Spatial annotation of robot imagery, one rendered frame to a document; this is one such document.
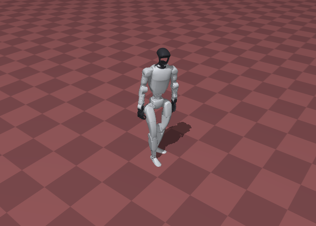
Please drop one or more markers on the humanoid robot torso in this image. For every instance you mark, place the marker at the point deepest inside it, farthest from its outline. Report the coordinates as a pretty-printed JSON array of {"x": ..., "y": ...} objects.
[{"x": 158, "y": 83}]

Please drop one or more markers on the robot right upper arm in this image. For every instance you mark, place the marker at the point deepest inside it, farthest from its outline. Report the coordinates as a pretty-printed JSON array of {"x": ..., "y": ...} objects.
[{"x": 146, "y": 73}]

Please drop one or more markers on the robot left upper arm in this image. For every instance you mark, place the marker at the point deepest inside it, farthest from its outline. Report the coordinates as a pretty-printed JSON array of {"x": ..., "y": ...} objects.
[{"x": 174, "y": 84}]

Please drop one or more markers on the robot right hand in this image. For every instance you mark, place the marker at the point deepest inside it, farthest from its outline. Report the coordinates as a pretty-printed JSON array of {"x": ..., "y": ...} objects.
[{"x": 141, "y": 113}]

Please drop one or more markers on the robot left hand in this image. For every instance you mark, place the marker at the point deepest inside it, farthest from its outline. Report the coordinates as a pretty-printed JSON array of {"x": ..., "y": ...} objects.
[{"x": 174, "y": 105}]

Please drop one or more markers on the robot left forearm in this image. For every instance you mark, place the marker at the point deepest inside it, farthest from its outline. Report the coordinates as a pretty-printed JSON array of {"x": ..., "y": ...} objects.
[{"x": 174, "y": 94}]

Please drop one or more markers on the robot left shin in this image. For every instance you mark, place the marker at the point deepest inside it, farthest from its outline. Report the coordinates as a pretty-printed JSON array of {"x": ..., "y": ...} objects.
[{"x": 160, "y": 135}]

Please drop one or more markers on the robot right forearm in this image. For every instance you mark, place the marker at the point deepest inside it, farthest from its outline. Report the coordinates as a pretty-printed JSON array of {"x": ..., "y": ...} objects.
[{"x": 141, "y": 98}]

